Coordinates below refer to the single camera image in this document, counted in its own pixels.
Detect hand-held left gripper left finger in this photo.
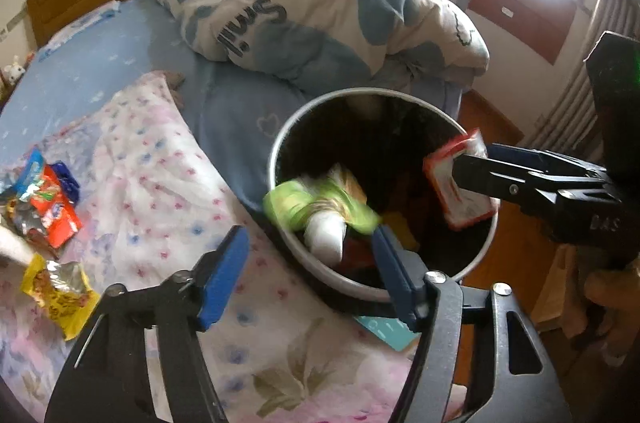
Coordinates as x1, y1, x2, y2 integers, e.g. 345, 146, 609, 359
44, 225, 251, 423

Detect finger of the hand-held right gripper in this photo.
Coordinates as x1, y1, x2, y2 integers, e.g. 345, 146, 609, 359
451, 152, 610, 210
486, 143, 609, 177

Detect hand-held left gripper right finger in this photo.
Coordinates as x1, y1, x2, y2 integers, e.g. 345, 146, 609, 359
371, 224, 575, 423

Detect red white packet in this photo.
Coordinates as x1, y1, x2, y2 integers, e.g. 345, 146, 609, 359
422, 129, 501, 231

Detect black white-rimmed trash can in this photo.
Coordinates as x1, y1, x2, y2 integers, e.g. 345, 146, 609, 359
266, 88, 498, 304

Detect green white packet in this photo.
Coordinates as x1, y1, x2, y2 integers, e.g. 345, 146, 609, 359
262, 163, 383, 266

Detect orange snack packet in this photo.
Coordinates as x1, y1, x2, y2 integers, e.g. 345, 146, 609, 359
29, 164, 83, 250

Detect blue plastic wrapper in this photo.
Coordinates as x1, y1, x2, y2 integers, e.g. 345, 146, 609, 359
50, 160, 81, 205

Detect silver cartoon wrapper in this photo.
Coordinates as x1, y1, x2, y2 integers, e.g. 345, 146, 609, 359
0, 148, 47, 204

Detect person's right hand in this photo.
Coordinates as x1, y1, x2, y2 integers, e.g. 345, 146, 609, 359
582, 270, 640, 356

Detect white radiator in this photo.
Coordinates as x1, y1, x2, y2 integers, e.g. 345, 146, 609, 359
522, 0, 640, 159

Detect teal booklet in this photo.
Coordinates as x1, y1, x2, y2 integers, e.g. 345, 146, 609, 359
352, 314, 421, 353

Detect pink floral blanket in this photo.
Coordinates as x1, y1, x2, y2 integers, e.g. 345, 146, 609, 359
0, 70, 466, 423

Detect red drawer cabinet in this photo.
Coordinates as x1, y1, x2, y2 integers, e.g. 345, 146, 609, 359
467, 0, 581, 66

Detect yellow snack packet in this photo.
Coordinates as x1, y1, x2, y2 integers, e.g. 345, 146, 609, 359
21, 253, 101, 341

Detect small brown cloth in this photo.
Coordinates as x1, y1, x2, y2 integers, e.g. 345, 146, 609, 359
162, 70, 186, 111

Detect dark silver foil wrapper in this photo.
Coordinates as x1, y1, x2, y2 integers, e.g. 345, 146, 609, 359
2, 198, 56, 249

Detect bed with blue sheet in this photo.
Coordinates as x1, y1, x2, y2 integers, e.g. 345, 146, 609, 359
0, 0, 466, 229

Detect blue white printed quilt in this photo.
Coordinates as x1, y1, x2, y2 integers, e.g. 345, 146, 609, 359
148, 0, 491, 79

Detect blue white pillow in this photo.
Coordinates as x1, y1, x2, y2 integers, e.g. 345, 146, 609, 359
37, 0, 123, 54

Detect white rabbit plush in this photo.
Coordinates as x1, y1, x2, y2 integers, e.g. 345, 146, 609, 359
2, 56, 26, 86

